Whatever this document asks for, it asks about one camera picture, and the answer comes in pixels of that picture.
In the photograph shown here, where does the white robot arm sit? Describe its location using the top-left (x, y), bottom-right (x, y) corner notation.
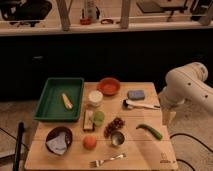
top-left (158, 62), bottom-right (213, 125)

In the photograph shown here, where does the small metal cup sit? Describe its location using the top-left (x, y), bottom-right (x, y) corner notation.
top-left (111, 131), bottom-right (125, 147)

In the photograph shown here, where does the dark brown bowl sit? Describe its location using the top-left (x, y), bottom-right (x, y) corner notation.
top-left (45, 126), bottom-right (72, 154)

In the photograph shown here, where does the orange bowl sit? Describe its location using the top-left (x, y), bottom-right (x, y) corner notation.
top-left (97, 77), bottom-right (120, 96)

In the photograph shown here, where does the orange fruit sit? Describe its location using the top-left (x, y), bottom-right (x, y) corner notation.
top-left (83, 135), bottom-right (97, 150)

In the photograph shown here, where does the silver fork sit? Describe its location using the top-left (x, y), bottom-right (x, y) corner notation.
top-left (89, 153), bottom-right (126, 168)

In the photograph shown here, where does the green plastic tray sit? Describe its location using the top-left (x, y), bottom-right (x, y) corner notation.
top-left (34, 78), bottom-right (84, 122)

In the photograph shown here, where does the dark grape bunch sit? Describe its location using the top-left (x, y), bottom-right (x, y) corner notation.
top-left (104, 117), bottom-right (125, 138)

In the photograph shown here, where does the wooden block toy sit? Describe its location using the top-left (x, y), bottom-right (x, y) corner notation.
top-left (83, 110), bottom-right (94, 131)

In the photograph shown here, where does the black pole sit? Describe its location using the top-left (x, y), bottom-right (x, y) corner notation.
top-left (12, 122), bottom-right (24, 171)

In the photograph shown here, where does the light green cup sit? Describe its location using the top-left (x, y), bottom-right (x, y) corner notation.
top-left (92, 111), bottom-right (105, 126)

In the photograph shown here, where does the grey blue cloth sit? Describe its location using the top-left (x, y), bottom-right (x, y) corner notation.
top-left (46, 132), bottom-right (67, 155)

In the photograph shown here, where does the yellow corn piece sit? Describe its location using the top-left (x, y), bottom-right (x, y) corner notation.
top-left (62, 93), bottom-right (73, 110)

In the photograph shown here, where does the white round cup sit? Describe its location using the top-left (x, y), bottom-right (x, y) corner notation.
top-left (88, 90), bottom-right (103, 107)

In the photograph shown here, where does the black office chair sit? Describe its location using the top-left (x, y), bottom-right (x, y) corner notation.
top-left (0, 0), bottom-right (52, 27)

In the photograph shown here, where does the blue sponge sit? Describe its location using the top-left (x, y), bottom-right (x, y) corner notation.
top-left (127, 90), bottom-right (145, 100)

